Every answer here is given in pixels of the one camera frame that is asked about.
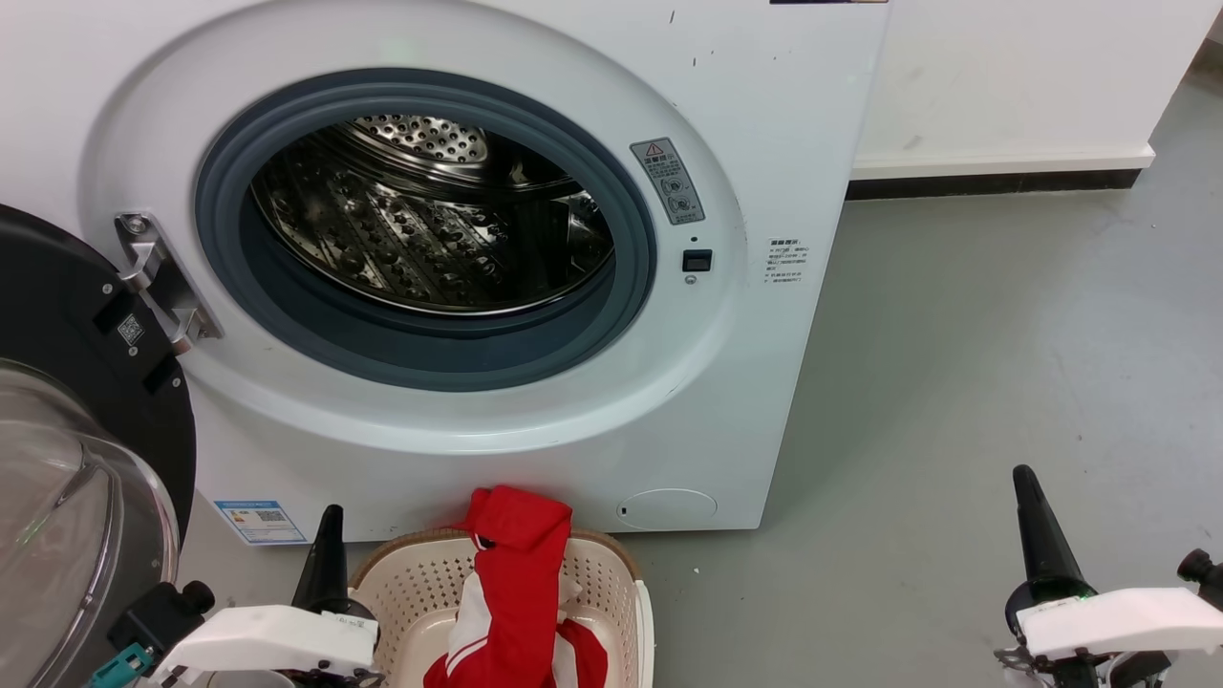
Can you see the metal door hinge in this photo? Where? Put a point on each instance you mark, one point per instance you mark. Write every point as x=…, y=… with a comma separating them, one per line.
x=167, y=282

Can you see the stainless steel washing machine drum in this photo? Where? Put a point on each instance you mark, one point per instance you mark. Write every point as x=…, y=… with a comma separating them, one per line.
x=411, y=239

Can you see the blue energy label sticker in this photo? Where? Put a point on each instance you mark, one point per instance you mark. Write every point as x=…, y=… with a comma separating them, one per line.
x=260, y=522

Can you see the black glass washer door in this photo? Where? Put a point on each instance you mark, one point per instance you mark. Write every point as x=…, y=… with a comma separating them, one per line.
x=96, y=401

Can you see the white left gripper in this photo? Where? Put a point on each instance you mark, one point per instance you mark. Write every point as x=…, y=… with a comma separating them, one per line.
x=268, y=640

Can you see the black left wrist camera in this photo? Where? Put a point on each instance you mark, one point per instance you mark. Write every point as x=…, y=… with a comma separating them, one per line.
x=158, y=616

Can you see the red and white garment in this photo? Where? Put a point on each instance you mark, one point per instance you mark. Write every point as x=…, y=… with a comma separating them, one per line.
x=516, y=583

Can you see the white front-load washing machine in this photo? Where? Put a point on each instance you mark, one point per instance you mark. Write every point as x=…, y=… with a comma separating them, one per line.
x=755, y=382

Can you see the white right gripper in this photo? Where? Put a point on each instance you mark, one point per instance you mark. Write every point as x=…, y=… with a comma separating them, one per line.
x=1118, y=621

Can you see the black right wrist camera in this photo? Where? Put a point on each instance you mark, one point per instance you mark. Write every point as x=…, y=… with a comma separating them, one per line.
x=1202, y=571

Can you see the round drain filter cover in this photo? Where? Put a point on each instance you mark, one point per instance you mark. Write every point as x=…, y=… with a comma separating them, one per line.
x=667, y=509

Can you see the cream perforated laundry basket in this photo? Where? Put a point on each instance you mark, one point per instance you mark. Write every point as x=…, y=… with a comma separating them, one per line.
x=411, y=602

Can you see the grey rubber door gasket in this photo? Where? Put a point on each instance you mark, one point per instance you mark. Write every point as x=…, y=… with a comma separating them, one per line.
x=420, y=354

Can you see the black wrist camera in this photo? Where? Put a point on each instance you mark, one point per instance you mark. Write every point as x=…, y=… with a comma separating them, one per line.
x=1202, y=571
x=158, y=616

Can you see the grey warning label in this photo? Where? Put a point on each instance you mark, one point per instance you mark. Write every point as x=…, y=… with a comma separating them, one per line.
x=667, y=182

